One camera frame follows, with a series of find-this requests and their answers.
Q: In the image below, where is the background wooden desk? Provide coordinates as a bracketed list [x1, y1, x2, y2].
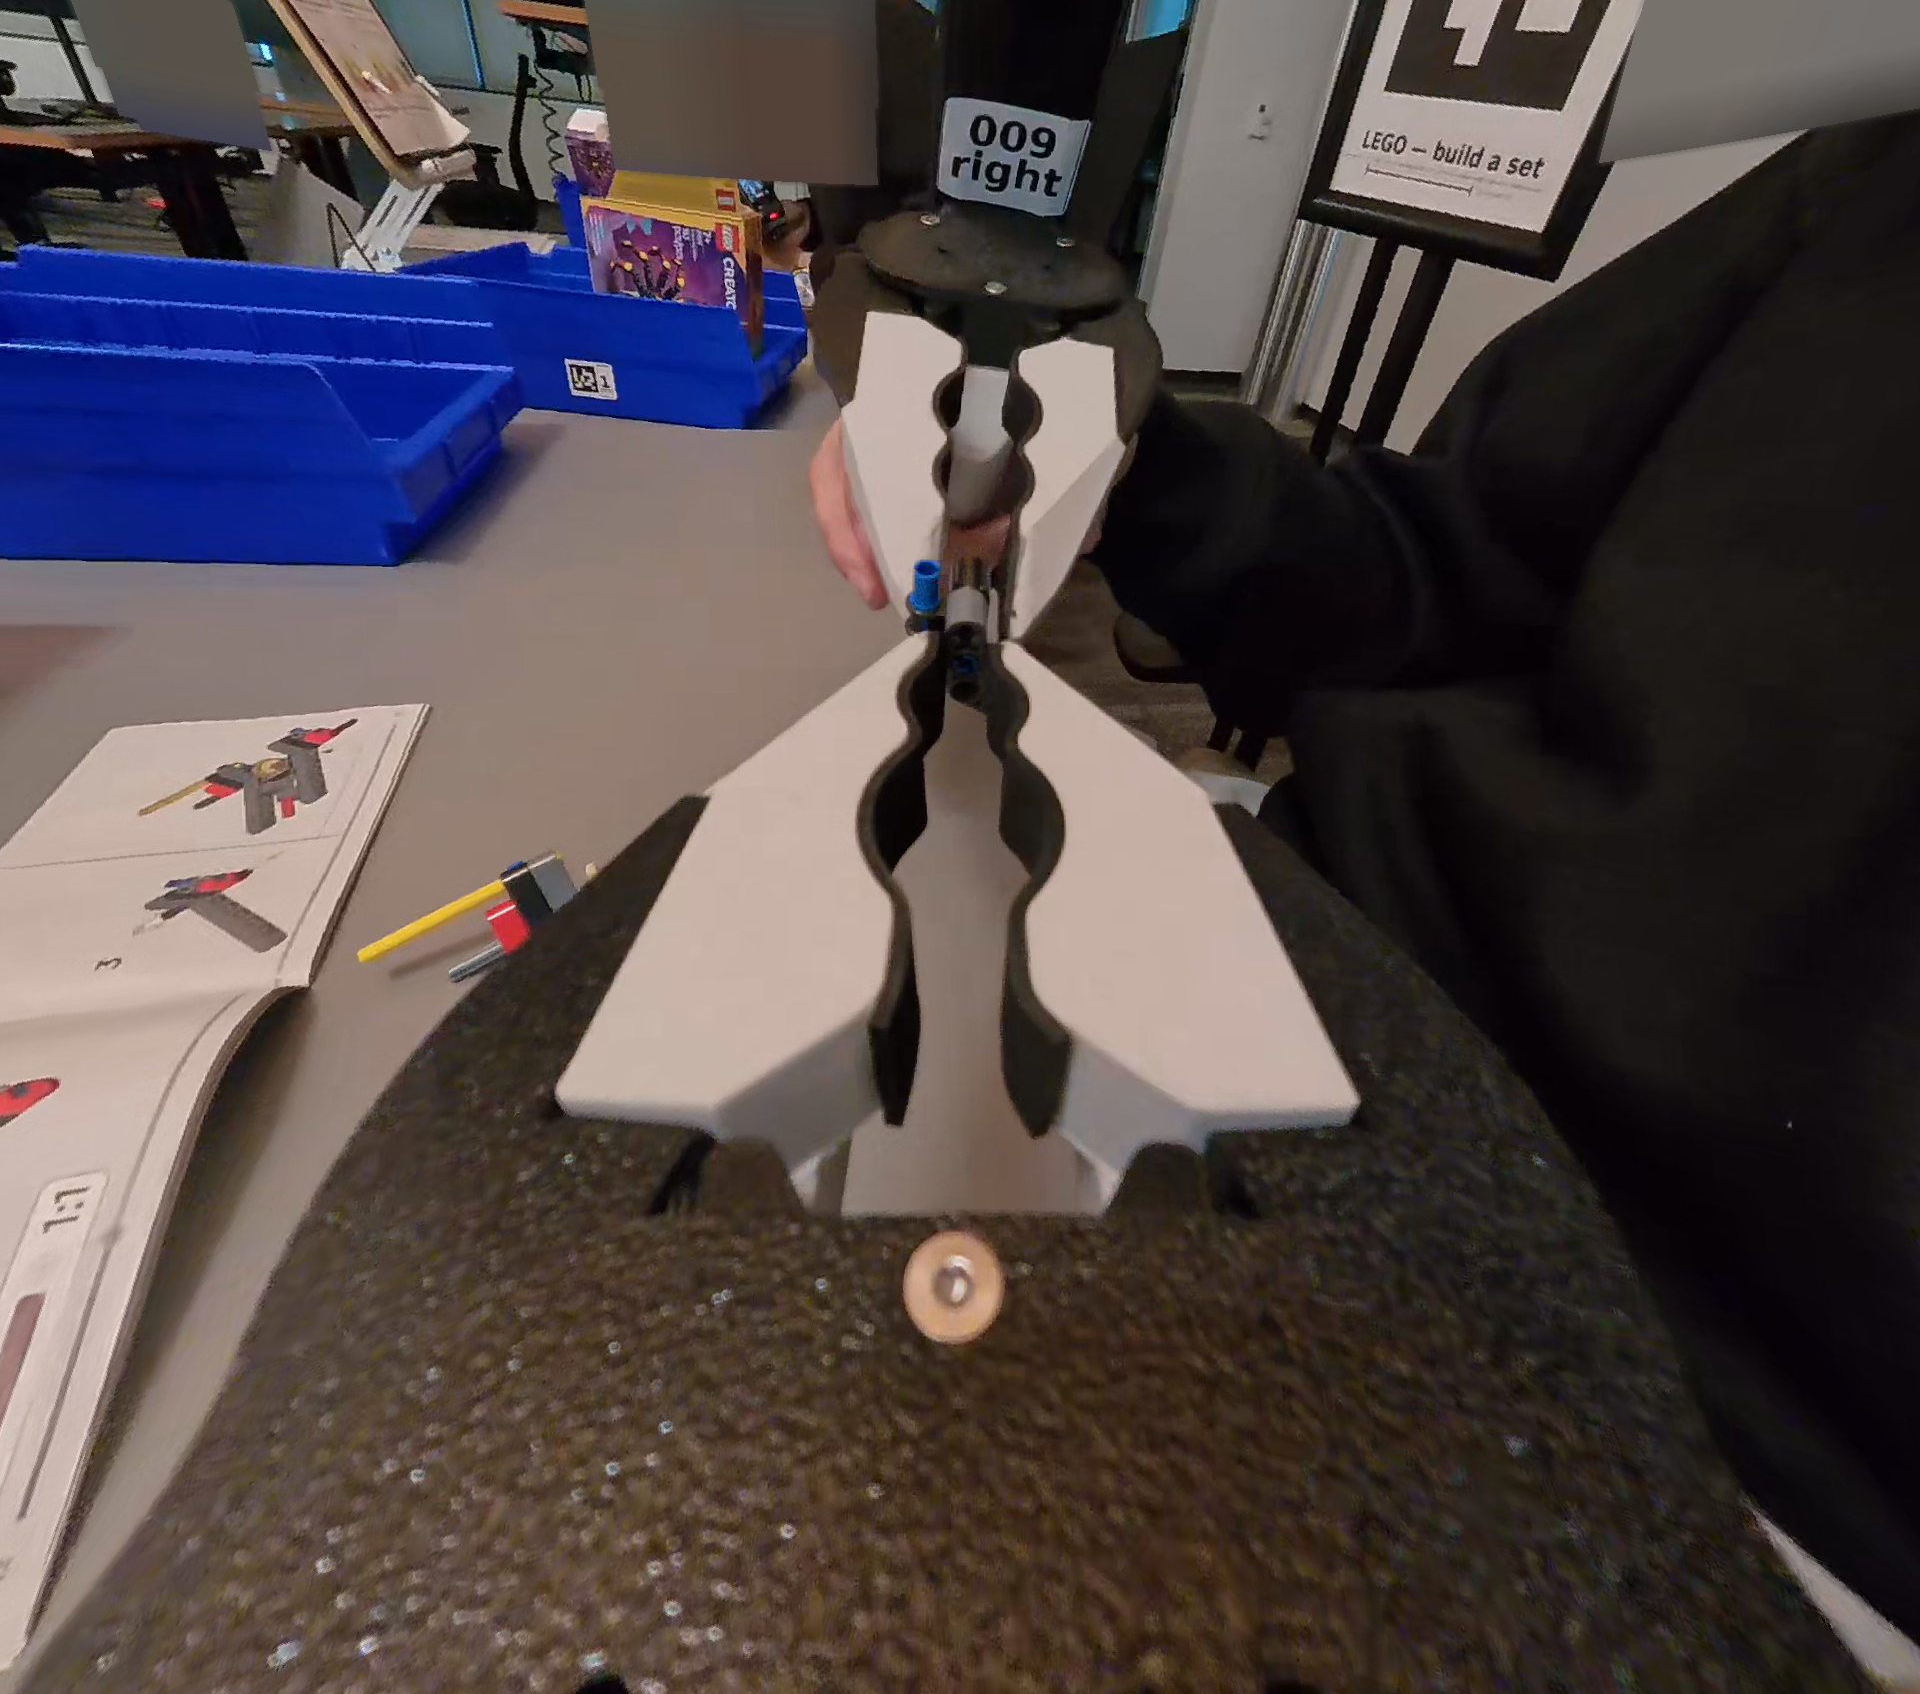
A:
[0, 110, 324, 264]

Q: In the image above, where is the dark grey lego beam assembly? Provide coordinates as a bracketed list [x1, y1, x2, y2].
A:
[905, 555, 1000, 695]

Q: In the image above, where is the white board stand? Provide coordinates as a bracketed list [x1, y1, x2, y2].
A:
[336, 146, 483, 273]

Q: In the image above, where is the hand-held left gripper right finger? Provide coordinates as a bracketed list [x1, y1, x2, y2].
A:
[983, 640, 1362, 1217]

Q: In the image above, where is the blue storage bin with label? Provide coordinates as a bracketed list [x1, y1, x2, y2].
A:
[393, 238, 812, 432]

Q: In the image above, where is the purple lego box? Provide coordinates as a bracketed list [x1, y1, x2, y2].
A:
[583, 170, 769, 355]

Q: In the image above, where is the black sign easel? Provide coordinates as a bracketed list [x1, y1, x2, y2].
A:
[1304, 225, 1458, 467]

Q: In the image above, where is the lego instruction booklet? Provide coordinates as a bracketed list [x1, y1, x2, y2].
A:
[0, 704, 432, 1636]

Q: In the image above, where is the person's right hand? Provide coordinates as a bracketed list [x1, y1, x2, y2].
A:
[811, 418, 899, 613]

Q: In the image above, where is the person's right forearm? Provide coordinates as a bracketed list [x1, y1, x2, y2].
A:
[1083, 381, 1442, 766]

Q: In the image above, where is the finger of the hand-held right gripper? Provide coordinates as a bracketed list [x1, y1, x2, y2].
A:
[836, 310, 980, 634]
[990, 333, 1139, 646]

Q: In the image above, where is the person's torso in black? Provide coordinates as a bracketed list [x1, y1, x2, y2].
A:
[1260, 110, 1920, 1623]

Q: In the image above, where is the lego assembly with yellow axle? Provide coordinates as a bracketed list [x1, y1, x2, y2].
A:
[357, 857, 580, 985]

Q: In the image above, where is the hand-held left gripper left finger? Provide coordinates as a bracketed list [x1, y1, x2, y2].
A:
[554, 640, 940, 1217]

